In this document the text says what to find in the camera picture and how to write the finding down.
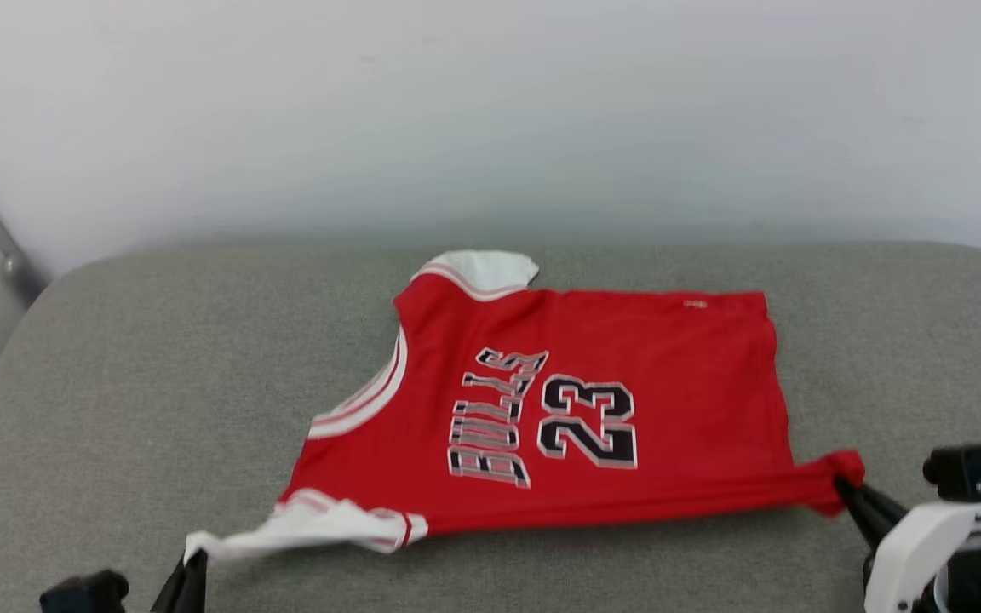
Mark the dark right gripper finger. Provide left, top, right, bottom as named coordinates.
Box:
left=835, top=483, right=897, bottom=549
left=836, top=478, right=909, bottom=525

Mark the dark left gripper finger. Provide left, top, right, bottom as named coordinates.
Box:
left=150, top=551, right=210, bottom=613

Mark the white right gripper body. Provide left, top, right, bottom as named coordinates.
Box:
left=863, top=501, right=981, bottom=613

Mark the red basketball jersey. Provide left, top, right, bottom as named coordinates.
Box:
left=184, top=249, right=868, bottom=567

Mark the grey fabric sofa seat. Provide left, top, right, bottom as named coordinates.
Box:
left=0, top=241, right=981, bottom=613

